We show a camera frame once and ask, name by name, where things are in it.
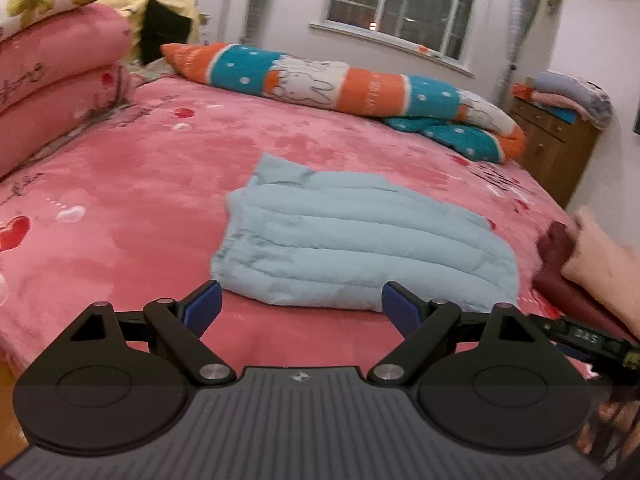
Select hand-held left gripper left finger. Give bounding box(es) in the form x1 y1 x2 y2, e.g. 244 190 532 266
67 280 237 387

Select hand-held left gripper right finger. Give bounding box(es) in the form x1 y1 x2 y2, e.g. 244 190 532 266
367 281 540 386

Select light blue down jacket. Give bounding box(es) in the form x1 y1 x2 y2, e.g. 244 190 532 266
210 152 521 313

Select person's right hand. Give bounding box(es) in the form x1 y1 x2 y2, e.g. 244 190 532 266
561 209 640 337

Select dark red cloth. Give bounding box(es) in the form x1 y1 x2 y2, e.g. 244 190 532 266
534 221 638 346

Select pink heart print bed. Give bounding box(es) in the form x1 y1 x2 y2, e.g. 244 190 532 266
0 67 601 378

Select wooden cabinet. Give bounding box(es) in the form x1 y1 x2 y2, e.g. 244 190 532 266
507 95 601 208

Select long orange teal bolster pillow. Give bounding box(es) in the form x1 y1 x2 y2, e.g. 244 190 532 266
160 42 527 163

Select grey folded blanket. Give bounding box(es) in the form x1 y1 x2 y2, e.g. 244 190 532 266
532 71 613 128

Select pink folded quilt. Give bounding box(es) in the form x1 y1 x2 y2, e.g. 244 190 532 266
0 4 137 181

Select barred window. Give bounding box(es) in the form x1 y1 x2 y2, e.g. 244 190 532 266
309 0 483 78

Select grey curtain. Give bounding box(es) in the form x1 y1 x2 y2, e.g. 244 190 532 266
242 0 279 47
500 0 546 111

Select floral pillow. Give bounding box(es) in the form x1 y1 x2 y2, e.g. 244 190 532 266
0 0 104 43

